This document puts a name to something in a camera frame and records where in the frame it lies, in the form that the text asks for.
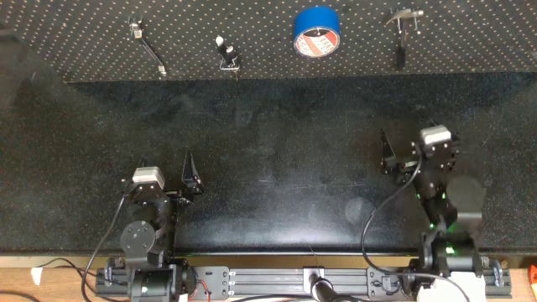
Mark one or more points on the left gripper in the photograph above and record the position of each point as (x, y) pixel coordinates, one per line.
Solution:
(180, 196)

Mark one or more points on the double metal hook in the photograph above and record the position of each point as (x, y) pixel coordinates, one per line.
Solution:
(417, 26)

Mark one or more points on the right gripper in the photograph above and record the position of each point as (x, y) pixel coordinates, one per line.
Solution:
(405, 168)

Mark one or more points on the roll of blue tape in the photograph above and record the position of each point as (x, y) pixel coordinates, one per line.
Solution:
(310, 19)

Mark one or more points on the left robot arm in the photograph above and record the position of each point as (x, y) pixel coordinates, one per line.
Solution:
(142, 243)

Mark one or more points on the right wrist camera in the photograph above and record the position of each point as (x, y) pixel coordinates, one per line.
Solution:
(436, 134)

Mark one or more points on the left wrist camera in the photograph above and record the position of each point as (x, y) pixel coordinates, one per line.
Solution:
(148, 177)

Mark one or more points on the hammer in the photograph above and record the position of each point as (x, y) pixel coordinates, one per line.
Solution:
(402, 42)

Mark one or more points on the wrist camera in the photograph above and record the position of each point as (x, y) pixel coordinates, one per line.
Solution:
(148, 177)
(436, 134)

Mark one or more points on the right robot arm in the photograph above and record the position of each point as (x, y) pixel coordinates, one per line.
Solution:
(453, 218)

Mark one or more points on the mounting rail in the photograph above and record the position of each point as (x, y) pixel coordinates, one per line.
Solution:
(260, 283)

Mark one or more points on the black pegboard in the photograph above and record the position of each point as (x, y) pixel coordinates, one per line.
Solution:
(251, 50)

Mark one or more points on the white tape piece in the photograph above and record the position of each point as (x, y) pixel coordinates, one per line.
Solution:
(37, 275)

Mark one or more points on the orange object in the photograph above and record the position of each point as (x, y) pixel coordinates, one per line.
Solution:
(533, 277)

